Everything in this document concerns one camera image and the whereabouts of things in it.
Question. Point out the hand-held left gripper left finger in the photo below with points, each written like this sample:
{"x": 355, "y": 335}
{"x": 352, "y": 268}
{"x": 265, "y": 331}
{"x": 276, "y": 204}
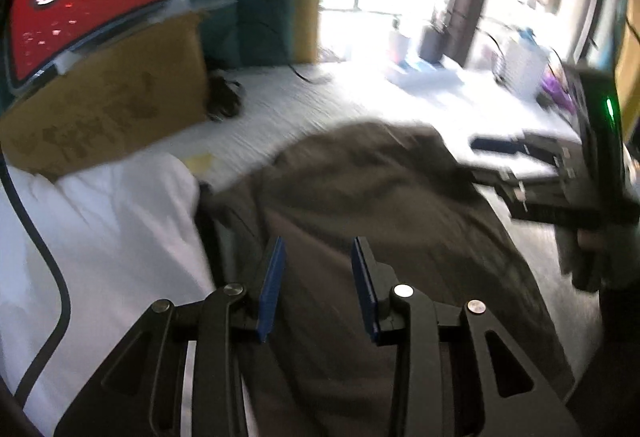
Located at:
{"x": 272, "y": 292}

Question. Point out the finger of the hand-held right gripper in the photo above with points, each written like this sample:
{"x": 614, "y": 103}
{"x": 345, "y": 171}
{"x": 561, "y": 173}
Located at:
{"x": 540, "y": 197}
{"x": 500, "y": 144}

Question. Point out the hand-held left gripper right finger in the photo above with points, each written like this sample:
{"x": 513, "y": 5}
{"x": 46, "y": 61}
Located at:
{"x": 362, "y": 292}

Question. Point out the dark grey shirt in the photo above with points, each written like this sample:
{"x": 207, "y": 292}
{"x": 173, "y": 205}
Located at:
{"x": 390, "y": 197}

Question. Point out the person's right hand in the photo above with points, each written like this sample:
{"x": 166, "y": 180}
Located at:
{"x": 585, "y": 262}

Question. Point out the purple cloth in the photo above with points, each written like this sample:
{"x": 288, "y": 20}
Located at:
{"x": 552, "y": 89}

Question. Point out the white plastic basket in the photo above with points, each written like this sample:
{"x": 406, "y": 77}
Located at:
{"x": 522, "y": 67}

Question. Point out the white power strip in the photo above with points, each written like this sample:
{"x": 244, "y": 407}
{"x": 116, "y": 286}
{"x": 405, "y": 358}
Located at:
{"x": 420, "y": 74}

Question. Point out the blue white packet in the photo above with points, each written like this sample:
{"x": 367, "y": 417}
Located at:
{"x": 527, "y": 37}

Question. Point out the black charger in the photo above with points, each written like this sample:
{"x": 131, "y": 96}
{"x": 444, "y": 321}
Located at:
{"x": 431, "y": 42}

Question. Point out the white charger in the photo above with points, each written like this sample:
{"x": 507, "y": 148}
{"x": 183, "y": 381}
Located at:
{"x": 399, "y": 44}

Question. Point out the yellowish paper scrap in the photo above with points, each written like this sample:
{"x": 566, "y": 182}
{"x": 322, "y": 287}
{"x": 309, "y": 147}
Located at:
{"x": 200, "y": 163}

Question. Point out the white garment with dark trim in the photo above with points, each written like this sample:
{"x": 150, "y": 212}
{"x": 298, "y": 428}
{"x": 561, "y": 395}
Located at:
{"x": 110, "y": 227}

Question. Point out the white textured table cover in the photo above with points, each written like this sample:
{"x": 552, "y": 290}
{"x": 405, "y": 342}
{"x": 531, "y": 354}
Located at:
{"x": 300, "y": 107}

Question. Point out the cardboard box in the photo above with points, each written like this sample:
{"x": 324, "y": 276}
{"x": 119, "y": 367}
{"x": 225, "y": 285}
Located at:
{"x": 110, "y": 107}

